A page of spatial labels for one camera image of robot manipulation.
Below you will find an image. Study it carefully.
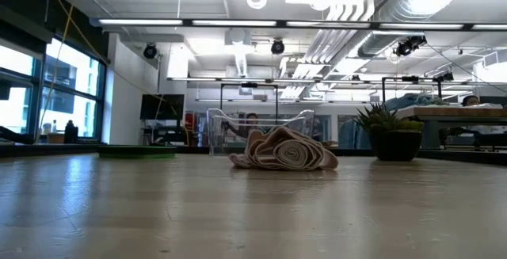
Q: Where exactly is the ceiling light bar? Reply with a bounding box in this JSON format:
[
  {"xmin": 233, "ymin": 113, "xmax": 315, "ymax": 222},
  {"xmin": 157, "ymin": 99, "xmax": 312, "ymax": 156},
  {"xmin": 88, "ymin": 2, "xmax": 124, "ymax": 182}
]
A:
[{"xmin": 90, "ymin": 17, "xmax": 187, "ymax": 29}]

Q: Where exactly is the black monitor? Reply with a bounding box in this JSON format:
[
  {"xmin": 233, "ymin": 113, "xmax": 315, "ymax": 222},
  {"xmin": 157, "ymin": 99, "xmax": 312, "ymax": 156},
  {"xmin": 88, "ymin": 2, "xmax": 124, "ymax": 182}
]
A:
[{"xmin": 139, "ymin": 93, "xmax": 185, "ymax": 121}]

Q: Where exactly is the blue-framed window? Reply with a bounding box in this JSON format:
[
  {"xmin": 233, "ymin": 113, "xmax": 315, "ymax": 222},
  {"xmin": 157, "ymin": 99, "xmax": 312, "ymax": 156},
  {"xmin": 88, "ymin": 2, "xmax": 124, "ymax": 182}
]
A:
[{"xmin": 0, "ymin": 36, "xmax": 107, "ymax": 143}]

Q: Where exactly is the person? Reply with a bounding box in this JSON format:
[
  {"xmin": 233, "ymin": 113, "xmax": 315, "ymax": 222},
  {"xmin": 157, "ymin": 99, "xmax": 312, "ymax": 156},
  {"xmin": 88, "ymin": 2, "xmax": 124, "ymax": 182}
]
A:
[
  {"xmin": 225, "ymin": 112, "xmax": 265, "ymax": 139},
  {"xmin": 461, "ymin": 94, "xmax": 481, "ymax": 108}
]

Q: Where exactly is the black ceiling camera cluster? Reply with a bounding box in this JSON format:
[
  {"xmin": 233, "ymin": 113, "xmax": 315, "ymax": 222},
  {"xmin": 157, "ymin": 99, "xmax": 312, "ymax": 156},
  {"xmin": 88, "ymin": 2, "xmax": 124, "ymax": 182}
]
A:
[{"xmin": 395, "ymin": 35, "xmax": 428, "ymax": 58}]

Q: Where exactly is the black gantry frame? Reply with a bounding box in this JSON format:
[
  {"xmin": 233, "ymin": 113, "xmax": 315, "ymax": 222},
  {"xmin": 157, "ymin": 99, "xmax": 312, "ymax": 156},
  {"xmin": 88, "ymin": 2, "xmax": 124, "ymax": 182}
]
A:
[
  {"xmin": 219, "ymin": 81, "xmax": 280, "ymax": 112},
  {"xmin": 381, "ymin": 74, "xmax": 455, "ymax": 104}
]

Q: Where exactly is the white elastic bandage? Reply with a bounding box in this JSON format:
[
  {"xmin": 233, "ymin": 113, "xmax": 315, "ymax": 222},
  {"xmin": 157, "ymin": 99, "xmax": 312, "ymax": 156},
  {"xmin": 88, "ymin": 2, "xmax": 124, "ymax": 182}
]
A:
[{"xmin": 228, "ymin": 126, "xmax": 340, "ymax": 172}]

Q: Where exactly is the succulent in black pot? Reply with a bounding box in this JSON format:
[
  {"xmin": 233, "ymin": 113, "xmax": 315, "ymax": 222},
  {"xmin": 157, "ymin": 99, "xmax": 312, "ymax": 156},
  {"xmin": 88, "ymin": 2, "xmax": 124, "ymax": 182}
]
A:
[{"xmin": 353, "ymin": 102, "xmax": 425, "ymax": 162}]

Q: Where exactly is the grey metal-frame table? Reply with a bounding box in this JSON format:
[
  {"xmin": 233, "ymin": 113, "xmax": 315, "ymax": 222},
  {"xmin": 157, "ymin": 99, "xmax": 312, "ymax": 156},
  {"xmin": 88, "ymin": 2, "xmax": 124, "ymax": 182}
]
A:
[{"xmin": 395, "ymin": 105, "xmax": 507, "ymax": 151}]

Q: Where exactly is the clear plastic container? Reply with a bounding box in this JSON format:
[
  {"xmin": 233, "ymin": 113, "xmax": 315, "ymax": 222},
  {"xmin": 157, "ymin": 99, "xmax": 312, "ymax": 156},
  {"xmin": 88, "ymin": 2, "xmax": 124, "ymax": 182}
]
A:
[{"xmin": 205, "ymin": 108, "xmax": 316, "ymax": 157}]

